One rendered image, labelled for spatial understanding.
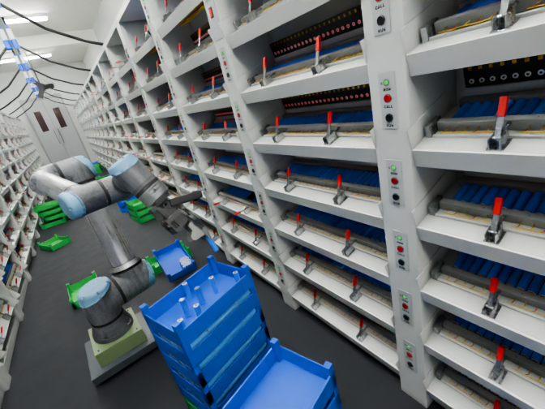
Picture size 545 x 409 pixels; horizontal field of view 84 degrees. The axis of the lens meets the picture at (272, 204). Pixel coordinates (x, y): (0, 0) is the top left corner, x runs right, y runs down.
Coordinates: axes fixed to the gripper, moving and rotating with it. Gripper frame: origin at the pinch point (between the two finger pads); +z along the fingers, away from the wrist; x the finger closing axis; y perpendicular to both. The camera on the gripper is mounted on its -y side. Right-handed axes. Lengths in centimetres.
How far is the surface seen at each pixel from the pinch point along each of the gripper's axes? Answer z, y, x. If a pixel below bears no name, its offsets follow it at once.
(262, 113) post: -16, -53, 3
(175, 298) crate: 7.1, 21.3, -7.7
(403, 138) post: 7, -27, 63
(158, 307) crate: 4.3, 26.9, -6.1
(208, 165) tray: -13, -56, -72
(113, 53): -134, -119, -171
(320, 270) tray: 48, -23, -1
